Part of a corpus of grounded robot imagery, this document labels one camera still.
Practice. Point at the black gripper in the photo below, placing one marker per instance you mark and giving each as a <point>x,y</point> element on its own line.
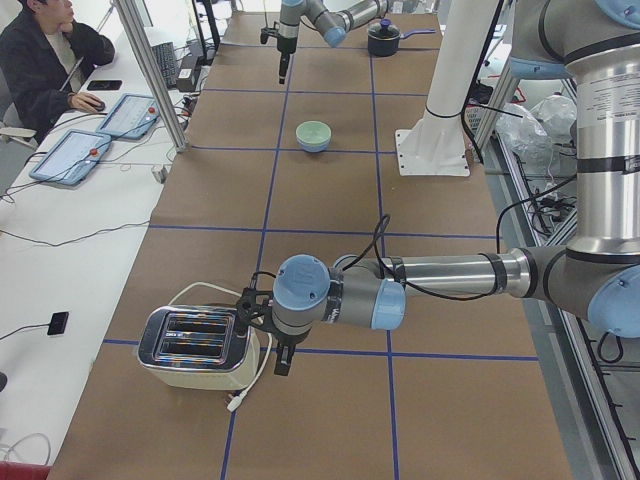
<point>288,338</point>
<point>284,45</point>

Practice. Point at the green bowl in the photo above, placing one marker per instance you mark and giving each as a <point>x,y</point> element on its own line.
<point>313,136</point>

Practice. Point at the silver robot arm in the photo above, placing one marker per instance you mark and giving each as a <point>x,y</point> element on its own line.
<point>332,26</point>
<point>595,276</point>

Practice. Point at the cream toaster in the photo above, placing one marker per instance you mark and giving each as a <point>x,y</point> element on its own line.
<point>195,346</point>

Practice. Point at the dark blue saucepan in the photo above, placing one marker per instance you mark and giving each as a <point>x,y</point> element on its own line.
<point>384,37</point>

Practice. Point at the black keyboard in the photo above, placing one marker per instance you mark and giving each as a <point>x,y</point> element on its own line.
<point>166,60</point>

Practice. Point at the upper teach pendant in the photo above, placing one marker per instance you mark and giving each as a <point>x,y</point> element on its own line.
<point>131,118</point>

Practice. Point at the teach pendant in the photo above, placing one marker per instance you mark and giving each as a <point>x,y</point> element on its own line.
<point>131,118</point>
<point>72,158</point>

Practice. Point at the white pillar with base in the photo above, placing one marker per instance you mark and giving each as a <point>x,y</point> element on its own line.
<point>435,145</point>

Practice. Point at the black smartphone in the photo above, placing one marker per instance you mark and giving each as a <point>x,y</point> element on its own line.
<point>104,85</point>

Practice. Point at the small black device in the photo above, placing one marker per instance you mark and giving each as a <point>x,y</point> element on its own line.
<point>58,323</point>

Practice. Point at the lower teach pendant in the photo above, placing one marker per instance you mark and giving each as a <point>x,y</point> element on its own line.
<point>72,158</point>

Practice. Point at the seated person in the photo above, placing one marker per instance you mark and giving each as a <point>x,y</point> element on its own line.
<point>46,56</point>

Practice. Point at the clear plastic bag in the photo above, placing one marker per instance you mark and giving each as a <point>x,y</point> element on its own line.
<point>542,135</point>

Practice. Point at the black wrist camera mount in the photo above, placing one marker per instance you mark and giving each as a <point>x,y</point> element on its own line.
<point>254,308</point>

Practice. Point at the aluminium frame post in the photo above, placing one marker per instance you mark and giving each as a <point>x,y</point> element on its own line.
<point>135,32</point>

